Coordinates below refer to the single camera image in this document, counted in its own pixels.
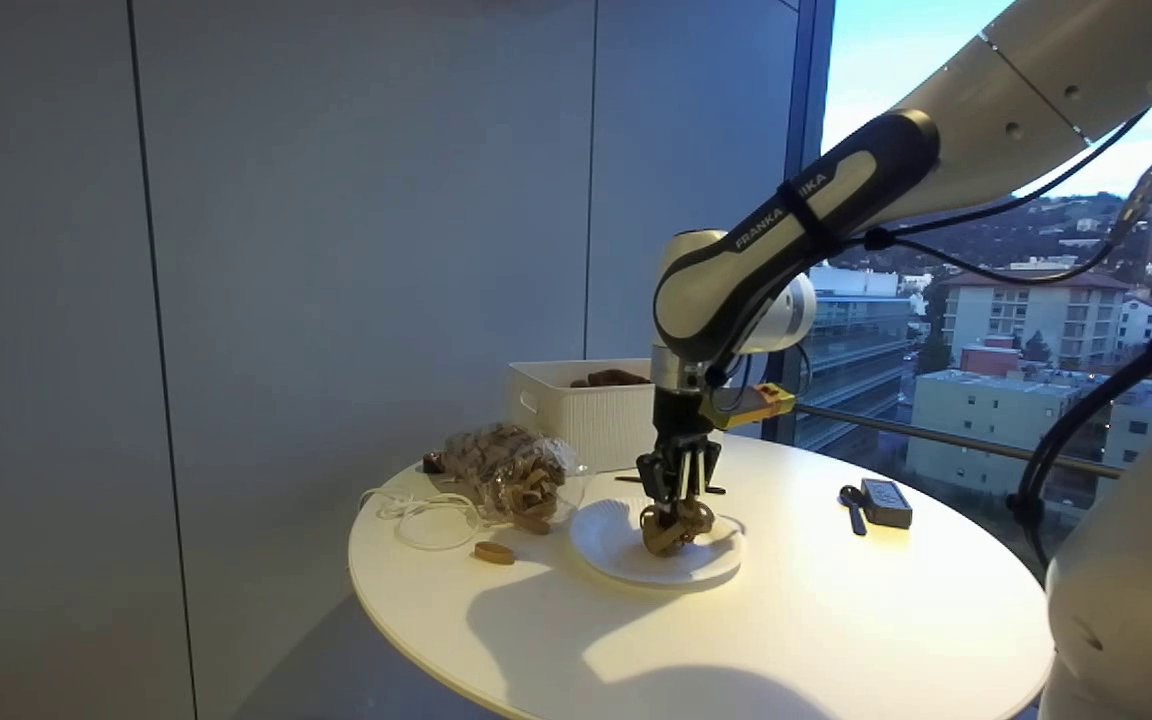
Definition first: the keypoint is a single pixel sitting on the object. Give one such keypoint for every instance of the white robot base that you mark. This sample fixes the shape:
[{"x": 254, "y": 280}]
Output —
[{"x": 1101, "y": 609}]

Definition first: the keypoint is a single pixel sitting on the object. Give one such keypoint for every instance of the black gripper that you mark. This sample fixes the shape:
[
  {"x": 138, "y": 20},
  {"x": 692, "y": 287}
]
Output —
[{"x": 679, "y": 461}]

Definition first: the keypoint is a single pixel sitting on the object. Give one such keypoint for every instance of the white round plate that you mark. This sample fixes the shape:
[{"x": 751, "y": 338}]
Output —
[{"x": 619, "y": 547}]

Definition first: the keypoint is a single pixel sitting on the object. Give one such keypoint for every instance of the white plastic storage box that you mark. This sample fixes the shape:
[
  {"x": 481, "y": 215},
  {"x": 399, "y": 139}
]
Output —
[{"x": 605, "y": 428}]

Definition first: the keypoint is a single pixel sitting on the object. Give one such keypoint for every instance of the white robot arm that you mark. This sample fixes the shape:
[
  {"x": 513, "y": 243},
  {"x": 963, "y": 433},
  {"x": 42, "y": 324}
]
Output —
[{"x": 1027, "y": 93}]

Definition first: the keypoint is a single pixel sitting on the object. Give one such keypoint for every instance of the dark object in box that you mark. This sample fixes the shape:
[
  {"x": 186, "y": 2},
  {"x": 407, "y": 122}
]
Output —
[{"x": 609, "y": 379}]

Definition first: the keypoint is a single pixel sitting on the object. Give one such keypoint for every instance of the black rectangular sponge block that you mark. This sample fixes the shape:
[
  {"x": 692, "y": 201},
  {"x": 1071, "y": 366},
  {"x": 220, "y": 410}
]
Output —
[{"x": 886, "y": 506}]

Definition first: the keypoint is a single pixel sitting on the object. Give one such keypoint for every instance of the stray rubber band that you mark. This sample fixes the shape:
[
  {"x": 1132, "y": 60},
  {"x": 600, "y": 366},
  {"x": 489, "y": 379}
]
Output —
[{"x": 494, "y": 554}]

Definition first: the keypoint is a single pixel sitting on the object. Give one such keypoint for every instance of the black spoon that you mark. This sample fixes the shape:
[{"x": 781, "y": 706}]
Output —
[{"x": 850, "y": 503}]

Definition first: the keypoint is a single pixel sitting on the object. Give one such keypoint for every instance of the round white table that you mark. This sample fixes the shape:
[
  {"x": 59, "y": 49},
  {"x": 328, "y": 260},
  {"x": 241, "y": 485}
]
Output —
[{"x": 925, "y": 621}]

